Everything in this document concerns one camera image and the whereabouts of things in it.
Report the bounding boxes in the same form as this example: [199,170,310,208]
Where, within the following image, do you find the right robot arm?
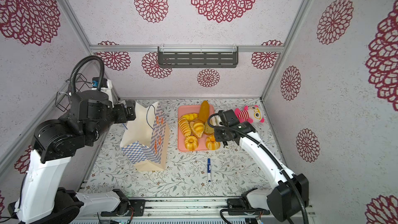
[207,110,309,224]

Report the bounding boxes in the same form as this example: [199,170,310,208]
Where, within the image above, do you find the black wire rack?
[55,73,92,113]

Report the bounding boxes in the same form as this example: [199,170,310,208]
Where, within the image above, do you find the long brown bread loaf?
[198,101,210,123]

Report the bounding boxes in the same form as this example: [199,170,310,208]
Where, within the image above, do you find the checkered paper bag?
[120,102,170,171]

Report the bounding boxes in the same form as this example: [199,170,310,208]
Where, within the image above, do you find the grey wall shelf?
[157,46,239,68]

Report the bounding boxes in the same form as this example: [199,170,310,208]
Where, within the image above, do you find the ridged spiral bread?
[178,117,192,137]

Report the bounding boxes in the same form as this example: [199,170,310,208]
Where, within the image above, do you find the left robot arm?
[8,56,136,224]

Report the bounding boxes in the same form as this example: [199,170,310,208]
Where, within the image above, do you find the pink plush toy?
[234,105,265,123]

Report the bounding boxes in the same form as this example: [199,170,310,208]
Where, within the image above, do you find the pink tray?
[178,101,221,152]

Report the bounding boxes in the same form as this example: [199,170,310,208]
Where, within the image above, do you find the toast slice bread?
[204,122,215,136]

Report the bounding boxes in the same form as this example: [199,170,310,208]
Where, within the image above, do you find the blue marker pen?
[207,158,212,183]

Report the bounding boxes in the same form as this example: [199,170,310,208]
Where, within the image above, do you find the bundt bread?
[205,134,220,150]
[184,135,199,151]

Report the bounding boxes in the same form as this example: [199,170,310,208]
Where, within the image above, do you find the metal base rail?
[69,196,316,224]

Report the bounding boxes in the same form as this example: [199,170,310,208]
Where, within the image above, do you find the yellow twisted bread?
[182,113,199,122]

